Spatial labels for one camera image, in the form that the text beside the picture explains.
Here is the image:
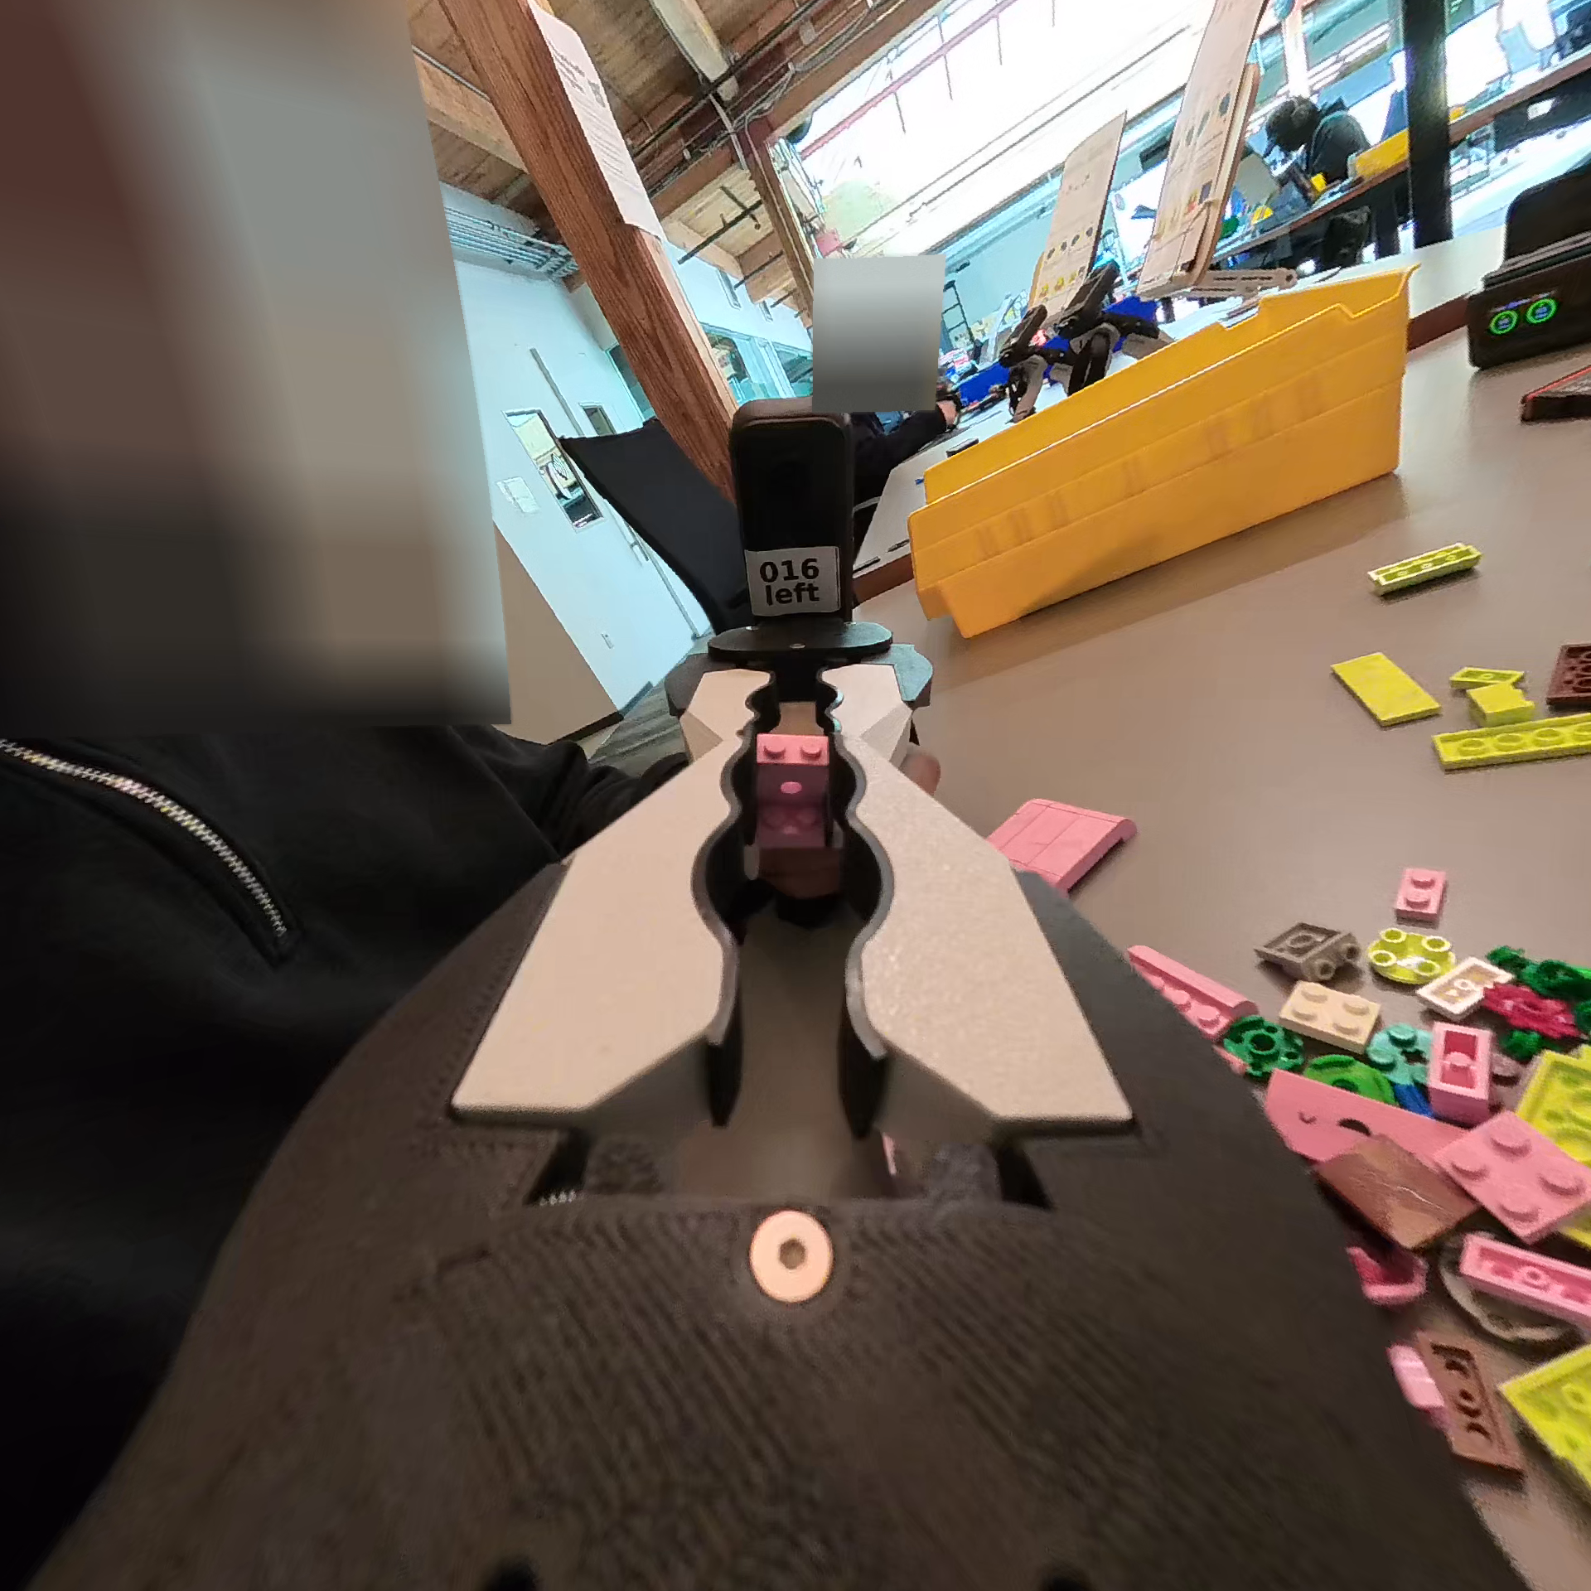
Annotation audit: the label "lime green flat tile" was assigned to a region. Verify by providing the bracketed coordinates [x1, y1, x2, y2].
[1331, 652, 1446, 729]

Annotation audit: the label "narrow lime green plate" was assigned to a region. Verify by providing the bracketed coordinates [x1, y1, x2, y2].
[1368, 542, 1483, 598]

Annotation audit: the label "white paper notice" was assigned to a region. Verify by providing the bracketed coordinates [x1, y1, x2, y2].
[529, 0, 668, 239]

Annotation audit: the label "black handheld device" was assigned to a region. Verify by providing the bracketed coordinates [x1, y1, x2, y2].
[1000, 303, 1054, 420]
[1054, 265, 1165, 375]

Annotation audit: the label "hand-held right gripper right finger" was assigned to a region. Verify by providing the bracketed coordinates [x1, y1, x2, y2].
[838, 743, 1137, 1138]

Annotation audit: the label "long lime green studded plate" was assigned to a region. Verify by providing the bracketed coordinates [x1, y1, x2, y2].
[1433, 714, 1591, 771]

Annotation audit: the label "wooden support post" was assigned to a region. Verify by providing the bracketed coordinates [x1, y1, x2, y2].
[434, 0, 737, 501]

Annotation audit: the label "mauve single-stud plate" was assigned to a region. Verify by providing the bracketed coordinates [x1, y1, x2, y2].
[756, 764, 834, 855]

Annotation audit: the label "black steel pole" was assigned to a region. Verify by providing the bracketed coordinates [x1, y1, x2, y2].
[1403, 0, 1456, 246]

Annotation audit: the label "person's black jacket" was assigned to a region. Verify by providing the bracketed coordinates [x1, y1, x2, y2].
[0, 727, 589, 1584]

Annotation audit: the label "person's left hand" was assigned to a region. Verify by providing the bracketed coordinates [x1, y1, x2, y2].
[753, 742, 945, 904]

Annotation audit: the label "cardboard sign board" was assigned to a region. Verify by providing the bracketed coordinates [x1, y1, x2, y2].
[1137, 0, 1270, 300]
[1030, 112, 1128, 312]

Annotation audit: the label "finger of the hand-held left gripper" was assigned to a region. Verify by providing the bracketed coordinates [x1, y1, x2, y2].
[819, 661, 918, 769]
[685, 671, 778, 764]

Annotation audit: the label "large pink panel piece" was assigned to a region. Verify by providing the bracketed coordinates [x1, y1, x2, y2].
[988, 800, 1138, 895]

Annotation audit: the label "pile of colourful toy bricks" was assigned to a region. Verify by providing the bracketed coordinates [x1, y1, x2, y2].
[1125, 862, 1591, 1483]

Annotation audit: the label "yellow plastic bin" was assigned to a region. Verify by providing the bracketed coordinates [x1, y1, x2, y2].
[908, 265, 1423, 639]

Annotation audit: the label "black charger green lights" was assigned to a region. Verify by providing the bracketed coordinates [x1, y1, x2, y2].
[1468, 163, 1591, 370]

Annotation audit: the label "black office chair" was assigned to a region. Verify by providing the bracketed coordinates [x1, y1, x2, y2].
[560, 420, 750, 638]

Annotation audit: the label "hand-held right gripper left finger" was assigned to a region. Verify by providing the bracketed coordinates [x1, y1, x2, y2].
[446, 743, 756, 1129]

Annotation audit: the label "person's left forearm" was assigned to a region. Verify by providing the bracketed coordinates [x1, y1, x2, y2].
[497, 734, 688, 862]

